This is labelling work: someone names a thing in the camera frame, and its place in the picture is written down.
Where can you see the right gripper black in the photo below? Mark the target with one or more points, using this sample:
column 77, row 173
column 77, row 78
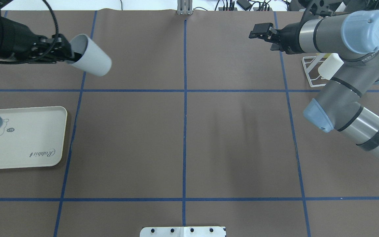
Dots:
column 290, row 37

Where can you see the white plastic cup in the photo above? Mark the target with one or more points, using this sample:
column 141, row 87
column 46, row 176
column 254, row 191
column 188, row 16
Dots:
column 331, row 64

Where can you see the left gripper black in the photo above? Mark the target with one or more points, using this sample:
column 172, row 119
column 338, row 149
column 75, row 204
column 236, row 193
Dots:
column 15, row 37

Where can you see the white wire cup rack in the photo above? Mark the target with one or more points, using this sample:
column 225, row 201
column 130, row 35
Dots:
column 311, row 65

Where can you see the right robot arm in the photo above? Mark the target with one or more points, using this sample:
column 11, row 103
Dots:
column 355, row 38

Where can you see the aluminium frame post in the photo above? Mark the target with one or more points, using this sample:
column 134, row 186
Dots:
column 184, row 7

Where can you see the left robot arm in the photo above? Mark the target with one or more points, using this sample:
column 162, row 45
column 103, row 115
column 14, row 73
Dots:
column 19, row 45

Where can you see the white cartoon tray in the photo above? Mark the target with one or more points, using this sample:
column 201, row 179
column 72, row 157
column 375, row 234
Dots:
column 32, row 137

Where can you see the grey plastic cup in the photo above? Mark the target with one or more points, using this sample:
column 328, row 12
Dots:
column 92, row 59

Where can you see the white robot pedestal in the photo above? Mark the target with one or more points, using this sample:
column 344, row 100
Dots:
column 184, row 231

